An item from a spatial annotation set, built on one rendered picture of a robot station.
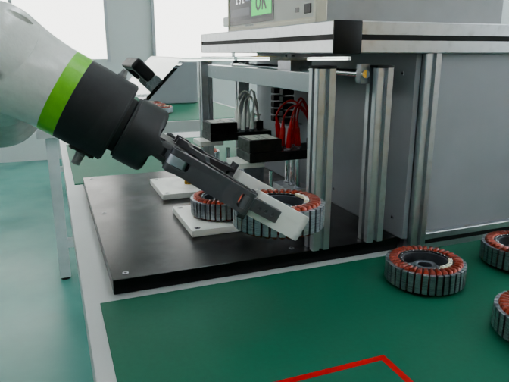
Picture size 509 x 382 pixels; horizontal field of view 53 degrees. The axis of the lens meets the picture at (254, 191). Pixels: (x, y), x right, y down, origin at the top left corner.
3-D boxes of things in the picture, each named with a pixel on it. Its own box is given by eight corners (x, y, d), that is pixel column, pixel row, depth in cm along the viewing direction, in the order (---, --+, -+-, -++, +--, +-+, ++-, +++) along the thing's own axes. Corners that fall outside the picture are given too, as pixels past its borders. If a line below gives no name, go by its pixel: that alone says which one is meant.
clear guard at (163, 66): (144, 102, 71) (142, 57, 69) (120, 90, 92) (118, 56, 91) (349, 95, 82) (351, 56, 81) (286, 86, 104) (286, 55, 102)
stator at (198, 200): (198, 225, 89) (197, 205, 88) (185, 207, 99) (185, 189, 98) (259, 219, 92) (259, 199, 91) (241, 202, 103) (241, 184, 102)
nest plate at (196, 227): (192, 237, 87) (192, 230, 86) (173, 212, 100) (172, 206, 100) (273, 227, 92) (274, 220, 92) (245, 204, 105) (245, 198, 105)
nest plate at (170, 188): (163, 200, 108) (162, 194, 108) (150, 183, 122) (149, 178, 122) (230, 193, 114) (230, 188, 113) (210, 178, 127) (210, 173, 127)
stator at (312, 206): (242, 244, 57) (242, 212, 56) (226, 217, 68) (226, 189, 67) (338, 238, 59) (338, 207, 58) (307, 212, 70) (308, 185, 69)
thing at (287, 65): (290, 76, 97) (290, 54, 96) (277, 76, 103) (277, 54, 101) (311, 76, 99) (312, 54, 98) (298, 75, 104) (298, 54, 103)
